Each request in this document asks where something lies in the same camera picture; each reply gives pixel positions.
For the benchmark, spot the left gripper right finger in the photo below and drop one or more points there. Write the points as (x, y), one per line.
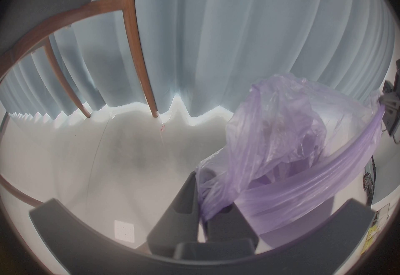
(231, 227)

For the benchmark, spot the pale blue curtain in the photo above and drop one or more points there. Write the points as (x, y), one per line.
(234, 24)

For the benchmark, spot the purple plastic bag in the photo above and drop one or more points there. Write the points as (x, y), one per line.
(281, 130)

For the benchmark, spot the white cushioned wooden chair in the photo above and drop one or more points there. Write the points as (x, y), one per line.
(134, 33)

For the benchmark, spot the crumpled white paper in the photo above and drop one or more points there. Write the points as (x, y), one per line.
(368, 183)

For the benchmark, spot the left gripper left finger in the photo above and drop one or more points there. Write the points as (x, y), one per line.
(178, 223)

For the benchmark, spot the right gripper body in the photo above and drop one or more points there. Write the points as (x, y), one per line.
(393, 120)

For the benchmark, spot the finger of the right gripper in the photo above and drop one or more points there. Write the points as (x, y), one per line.
(391, 94)

